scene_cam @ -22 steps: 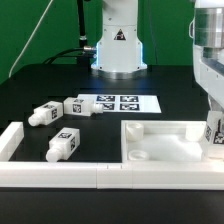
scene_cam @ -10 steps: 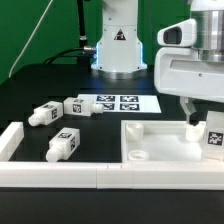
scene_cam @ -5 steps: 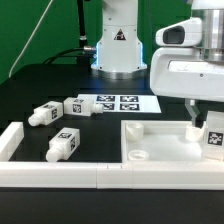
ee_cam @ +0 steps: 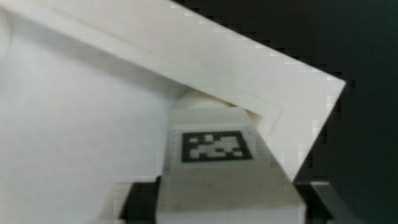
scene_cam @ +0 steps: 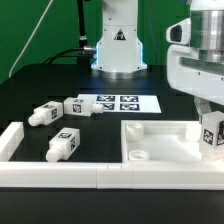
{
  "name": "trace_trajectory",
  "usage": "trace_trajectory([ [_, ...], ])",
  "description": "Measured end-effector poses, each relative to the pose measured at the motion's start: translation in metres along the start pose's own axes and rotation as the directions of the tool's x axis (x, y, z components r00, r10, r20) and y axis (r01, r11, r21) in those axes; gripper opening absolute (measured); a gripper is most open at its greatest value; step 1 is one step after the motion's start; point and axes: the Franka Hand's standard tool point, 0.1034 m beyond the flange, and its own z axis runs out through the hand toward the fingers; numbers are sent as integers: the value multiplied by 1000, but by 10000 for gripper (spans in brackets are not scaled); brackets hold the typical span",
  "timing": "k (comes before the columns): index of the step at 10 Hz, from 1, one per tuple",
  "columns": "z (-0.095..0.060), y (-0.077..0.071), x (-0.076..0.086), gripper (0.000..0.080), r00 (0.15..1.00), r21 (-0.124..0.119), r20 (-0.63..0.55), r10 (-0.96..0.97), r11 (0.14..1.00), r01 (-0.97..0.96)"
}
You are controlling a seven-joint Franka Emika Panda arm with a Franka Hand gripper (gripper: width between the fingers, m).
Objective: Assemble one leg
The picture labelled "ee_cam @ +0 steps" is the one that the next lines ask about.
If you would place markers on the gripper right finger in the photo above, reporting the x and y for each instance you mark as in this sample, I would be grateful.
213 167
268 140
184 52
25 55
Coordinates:
327 209

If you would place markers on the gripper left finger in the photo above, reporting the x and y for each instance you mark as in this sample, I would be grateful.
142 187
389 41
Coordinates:
129 203

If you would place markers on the white table leg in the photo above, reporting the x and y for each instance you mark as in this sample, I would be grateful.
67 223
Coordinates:
224 186

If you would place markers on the white square tabletop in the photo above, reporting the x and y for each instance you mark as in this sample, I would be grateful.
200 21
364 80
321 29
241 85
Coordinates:
101 60

